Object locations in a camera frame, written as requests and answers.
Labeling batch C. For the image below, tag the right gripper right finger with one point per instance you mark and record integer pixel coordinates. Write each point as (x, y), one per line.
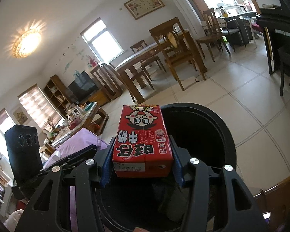
(220, 198)

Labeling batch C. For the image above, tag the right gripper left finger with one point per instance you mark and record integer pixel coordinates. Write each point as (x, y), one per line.
(50, 205)

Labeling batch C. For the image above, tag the red milk carton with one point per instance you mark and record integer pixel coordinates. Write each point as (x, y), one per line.
(142, 147)

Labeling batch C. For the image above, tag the black trash bin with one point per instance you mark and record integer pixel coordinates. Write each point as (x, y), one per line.
(185, 199)

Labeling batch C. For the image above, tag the right hand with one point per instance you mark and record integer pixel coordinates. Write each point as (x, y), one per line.
(138, 229)

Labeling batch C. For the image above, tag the purple tablecloth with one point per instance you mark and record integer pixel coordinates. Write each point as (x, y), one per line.
(75, 143)

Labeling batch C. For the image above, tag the cluttered coffee table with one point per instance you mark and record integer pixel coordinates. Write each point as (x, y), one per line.
(93, 120)

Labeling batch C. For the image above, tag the window roller blind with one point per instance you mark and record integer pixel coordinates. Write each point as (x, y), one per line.
(39, 108)

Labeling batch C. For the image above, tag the wooden bookshelf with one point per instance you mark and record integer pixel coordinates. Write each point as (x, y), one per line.
(55, 91)

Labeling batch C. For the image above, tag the black television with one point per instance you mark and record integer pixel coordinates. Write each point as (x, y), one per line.
(81, 88)

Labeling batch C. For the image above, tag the tall wooden stand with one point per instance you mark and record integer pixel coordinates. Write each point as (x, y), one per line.
(108, 80)

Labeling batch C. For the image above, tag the wooden chair left of table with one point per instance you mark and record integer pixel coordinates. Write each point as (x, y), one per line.
(127, 81)

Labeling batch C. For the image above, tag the ceiling lamp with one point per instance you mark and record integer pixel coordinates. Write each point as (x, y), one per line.
(27, 43)

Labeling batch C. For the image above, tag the wooden chair near front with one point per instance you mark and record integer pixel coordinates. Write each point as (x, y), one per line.
(178, 47)

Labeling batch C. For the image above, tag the wooden chair far side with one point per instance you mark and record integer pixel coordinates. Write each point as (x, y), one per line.
(149, 57)

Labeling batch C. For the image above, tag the white standing air conditioner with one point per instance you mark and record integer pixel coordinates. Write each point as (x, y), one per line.
(191, 18)

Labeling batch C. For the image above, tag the framed wall picture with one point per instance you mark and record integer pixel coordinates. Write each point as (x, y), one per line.
(140, 8)

